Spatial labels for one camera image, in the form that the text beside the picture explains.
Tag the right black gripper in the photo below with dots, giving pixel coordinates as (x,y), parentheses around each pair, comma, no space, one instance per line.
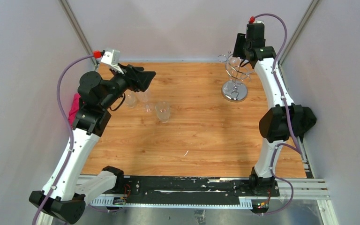
(241,40)

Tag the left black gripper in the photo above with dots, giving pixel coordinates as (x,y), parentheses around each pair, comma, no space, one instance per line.
(135,77)

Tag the patterned clear wine glass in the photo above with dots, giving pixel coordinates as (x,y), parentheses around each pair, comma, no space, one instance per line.
(130,99)

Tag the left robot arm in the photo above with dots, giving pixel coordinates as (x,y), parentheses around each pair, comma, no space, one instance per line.
(61,197)

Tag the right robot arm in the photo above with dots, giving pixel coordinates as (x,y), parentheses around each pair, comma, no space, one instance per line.
(284,119)

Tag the clear wine glass back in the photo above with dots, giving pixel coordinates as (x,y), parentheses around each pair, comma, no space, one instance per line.
(234,62)

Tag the chrome wine glass rack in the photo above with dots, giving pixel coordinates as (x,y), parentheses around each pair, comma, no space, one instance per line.
(235,89)

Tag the pink cloth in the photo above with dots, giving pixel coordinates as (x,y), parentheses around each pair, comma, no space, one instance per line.
(74,108)

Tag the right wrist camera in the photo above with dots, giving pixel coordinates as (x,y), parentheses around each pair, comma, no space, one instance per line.
(254,20)

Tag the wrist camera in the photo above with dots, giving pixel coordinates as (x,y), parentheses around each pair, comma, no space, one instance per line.
(254,20)
(109,57)

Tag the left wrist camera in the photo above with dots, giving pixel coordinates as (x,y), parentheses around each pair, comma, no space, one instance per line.
(109,57)

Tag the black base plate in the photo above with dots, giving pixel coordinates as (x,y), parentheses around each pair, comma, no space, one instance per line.
(163,191)

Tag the aluminium frame rail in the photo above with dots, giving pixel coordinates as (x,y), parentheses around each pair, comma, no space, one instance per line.
(298,189)

